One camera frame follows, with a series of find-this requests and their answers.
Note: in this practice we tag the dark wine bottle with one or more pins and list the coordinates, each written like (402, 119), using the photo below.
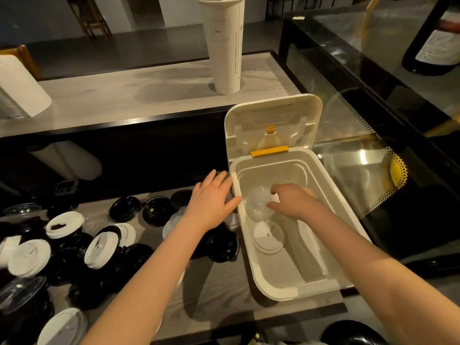
(435, 50)

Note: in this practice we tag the white paper towel roll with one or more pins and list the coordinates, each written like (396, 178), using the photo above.
(21, 89)

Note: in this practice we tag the pile of cup lids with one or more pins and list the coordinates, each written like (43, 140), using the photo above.
(64, 226)

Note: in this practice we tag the white cup lid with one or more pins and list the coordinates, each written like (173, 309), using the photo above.
(267, 238)

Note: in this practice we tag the grey bar counter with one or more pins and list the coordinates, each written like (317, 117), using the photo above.
(125, 93)

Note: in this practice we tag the white plastic storage bin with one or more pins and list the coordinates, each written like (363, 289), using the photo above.
(273, 111)

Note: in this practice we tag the black round base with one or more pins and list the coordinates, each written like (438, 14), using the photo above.
(352, 334)

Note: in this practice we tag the yellow fruit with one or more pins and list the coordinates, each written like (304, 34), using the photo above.
(396, 172)

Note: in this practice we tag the tall white paper cup stack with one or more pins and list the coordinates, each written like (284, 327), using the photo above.
(224, 50)

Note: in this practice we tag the person's left forearm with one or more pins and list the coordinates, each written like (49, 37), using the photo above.
(143, 291)

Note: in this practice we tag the grey wooden table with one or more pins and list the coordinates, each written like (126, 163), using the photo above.
(215, 294)

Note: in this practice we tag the stack of clear lids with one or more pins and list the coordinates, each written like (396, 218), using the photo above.
(257, 204)

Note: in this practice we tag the person's right hand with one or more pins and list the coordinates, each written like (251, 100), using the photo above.
(298, 204)

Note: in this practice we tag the person's left hand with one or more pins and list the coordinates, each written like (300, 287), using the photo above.
(208, 208)

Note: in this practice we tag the wooden chair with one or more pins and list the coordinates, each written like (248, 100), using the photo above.
(25, 53)

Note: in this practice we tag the person's right forearm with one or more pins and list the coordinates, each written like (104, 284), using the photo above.
(388, 280)

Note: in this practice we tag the small digital timer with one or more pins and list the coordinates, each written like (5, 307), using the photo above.
(66, 187)

